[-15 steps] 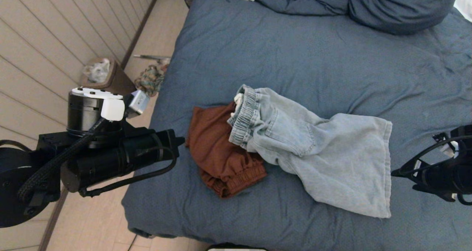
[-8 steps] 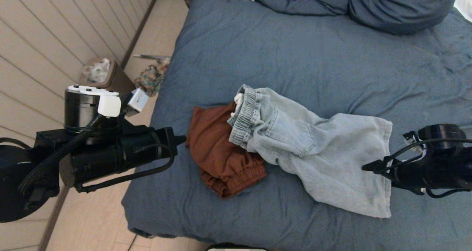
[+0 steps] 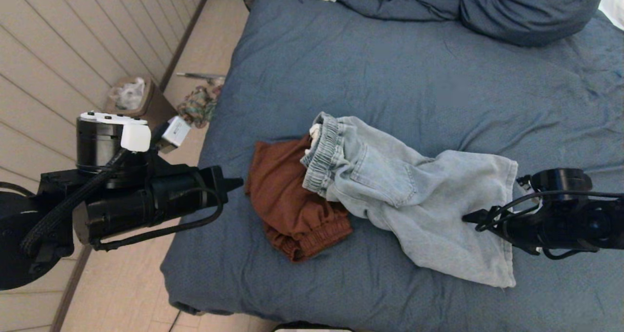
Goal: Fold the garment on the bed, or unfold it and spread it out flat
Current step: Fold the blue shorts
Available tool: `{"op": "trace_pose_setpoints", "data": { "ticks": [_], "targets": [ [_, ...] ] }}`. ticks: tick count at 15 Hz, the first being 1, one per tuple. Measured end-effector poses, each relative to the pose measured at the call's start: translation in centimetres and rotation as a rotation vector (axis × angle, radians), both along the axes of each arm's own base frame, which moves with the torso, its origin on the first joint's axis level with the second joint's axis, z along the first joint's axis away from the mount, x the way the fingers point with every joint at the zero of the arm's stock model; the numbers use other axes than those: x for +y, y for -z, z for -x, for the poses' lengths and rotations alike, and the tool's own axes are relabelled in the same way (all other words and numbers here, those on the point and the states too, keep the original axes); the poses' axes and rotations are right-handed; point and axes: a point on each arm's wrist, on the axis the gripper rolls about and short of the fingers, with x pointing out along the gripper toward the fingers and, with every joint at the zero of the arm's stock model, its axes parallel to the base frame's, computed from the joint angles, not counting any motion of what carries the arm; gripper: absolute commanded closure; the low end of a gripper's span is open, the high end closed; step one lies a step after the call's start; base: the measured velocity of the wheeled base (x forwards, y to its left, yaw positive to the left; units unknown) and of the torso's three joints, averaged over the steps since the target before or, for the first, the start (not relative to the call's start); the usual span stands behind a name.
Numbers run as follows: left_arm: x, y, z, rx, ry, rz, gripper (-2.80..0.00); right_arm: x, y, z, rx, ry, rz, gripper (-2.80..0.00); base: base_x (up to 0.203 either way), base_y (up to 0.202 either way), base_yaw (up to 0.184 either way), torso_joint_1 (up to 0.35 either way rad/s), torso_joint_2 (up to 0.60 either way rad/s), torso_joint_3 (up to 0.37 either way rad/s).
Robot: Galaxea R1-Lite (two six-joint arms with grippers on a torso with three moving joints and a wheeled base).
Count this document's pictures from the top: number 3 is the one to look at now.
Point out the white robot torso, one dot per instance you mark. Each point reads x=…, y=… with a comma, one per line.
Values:
x=312, y=329

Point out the blue pillow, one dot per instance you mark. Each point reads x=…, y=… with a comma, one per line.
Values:
x=531, y=10

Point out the colourful crumpled cloth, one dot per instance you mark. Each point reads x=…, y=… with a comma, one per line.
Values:
x=197, y=107

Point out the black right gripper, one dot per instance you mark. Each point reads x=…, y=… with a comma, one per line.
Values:
x=560, y=181

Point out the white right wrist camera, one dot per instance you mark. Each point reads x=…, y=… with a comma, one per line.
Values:
x=524, y=183

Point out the white plastic bin bag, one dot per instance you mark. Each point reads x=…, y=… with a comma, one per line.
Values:
x=130, y=94

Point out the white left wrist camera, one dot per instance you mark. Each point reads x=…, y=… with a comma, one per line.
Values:
x=136, y=137

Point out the bunched blue duvet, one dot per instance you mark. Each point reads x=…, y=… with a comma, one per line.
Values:
x=399, y=0

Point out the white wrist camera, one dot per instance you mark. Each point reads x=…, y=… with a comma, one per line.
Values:
x=136, y=137
x=524, y=183

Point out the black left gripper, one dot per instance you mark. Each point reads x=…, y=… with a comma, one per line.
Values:
x=97, y=142

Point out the white pillow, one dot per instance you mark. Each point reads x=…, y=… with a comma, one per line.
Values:
x=616, y=3

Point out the blue bed sheet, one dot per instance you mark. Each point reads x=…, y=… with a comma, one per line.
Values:
x=414, y=78

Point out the brown trash bin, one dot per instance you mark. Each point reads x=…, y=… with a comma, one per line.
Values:
x=156, y=105

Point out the light blue denim shorts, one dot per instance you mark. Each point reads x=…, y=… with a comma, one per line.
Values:
x=414, y=200

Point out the grey metal rod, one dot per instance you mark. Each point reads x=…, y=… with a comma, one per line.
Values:
x=200, y=75

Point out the rust brown garment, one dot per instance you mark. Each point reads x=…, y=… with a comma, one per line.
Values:
x=287, y=200

